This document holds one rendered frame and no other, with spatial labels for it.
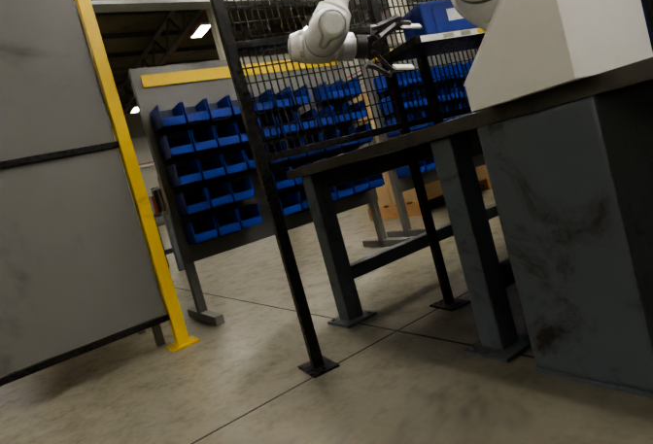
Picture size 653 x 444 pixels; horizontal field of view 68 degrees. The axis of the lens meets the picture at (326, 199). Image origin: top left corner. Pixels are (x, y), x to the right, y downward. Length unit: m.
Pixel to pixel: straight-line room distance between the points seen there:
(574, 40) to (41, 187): 2.17
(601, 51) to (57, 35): 2.28
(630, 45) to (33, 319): 2.38
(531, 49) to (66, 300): 2.13
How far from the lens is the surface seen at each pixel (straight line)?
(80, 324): 2.54
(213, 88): 3.12
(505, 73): 1.16
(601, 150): 1.15
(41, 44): 2.69
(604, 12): 1.25
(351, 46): 1.58
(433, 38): 1.85
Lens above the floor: 0.65
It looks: 3 degrees down
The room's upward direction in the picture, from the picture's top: 15 degrees counter-clockwise
